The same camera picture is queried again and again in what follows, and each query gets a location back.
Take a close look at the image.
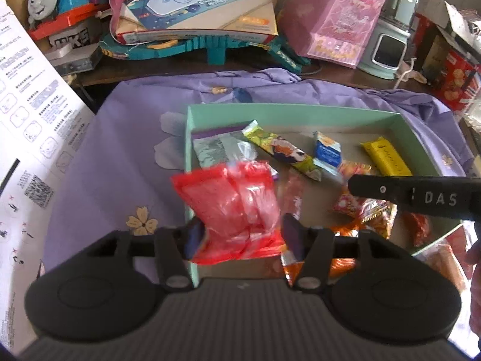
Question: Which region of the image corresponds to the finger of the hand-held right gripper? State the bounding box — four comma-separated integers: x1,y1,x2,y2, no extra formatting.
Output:
348,174,413,211

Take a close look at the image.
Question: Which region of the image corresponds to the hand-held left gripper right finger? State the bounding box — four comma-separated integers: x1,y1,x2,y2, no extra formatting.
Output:
282,212,408,294

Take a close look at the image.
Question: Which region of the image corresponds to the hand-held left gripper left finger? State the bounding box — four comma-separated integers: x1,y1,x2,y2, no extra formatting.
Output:
81,221,207,294

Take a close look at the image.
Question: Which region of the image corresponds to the orange-red crinkled snack packet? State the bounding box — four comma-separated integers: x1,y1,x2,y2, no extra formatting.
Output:
332,160,398,239

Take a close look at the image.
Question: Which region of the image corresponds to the yellow snack packet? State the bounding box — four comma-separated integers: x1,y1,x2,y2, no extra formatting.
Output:
361,136,413,177

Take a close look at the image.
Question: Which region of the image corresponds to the pink long stick packet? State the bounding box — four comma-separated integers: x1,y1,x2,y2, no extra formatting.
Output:
280,169,307,221

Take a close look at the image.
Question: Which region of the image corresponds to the red translucent snack packet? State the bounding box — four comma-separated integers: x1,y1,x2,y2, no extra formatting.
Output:
171,160,288,266

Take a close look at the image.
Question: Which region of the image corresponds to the orange silver snack packet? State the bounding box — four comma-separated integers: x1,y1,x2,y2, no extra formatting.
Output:
280,222,361,286

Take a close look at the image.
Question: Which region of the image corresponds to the blue white cracker packet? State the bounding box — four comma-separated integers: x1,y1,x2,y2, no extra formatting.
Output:
313,131,343,168

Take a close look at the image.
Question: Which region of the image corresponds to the silver purple snack packet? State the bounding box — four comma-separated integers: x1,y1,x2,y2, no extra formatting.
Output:
192,128,260,170

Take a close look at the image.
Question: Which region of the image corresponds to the yellow-green cartoon snack packet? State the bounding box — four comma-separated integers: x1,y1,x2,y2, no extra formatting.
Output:
241,120,323,182

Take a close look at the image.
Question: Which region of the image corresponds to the mint green cardboard box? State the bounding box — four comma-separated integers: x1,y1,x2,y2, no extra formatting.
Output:
184,104,468,286

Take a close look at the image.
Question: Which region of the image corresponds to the person's right hand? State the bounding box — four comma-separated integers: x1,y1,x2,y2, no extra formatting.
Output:
465,246,481,282

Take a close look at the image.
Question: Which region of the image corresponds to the purple floral cloth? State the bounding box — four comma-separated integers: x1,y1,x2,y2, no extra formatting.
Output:
41,68,476,290

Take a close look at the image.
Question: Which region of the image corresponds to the red cookie tin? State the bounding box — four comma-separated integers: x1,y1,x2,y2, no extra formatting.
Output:
421,19,479,111

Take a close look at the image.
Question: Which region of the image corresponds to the beige cloth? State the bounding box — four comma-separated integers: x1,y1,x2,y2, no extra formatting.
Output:
398,62,427,85

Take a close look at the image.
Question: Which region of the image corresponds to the mint green appliance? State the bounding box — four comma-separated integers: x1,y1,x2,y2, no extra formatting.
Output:
357,0,427,80

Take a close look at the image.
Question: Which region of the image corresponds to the pink paper gift bag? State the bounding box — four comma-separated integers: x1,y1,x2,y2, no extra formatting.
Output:
280,0,389,69

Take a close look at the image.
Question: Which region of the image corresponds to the grey cardboard box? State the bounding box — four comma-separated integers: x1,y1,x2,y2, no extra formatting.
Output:
415,0,476,42

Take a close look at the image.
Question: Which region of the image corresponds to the teal toy track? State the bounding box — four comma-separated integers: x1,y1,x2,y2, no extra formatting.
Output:
100,32,312,74

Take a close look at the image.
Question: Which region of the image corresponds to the white printed instruction sheet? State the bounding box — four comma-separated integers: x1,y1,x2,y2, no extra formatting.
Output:
0,0,96,350

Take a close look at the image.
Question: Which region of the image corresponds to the black white lettered box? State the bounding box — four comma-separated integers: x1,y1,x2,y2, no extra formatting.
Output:
45,20,104,74

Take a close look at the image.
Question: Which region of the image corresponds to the colourful drawing mat box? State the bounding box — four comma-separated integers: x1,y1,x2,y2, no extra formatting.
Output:
109,0,279,48

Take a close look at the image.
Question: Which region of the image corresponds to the white cable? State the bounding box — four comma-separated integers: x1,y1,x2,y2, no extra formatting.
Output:
394,58,418,91

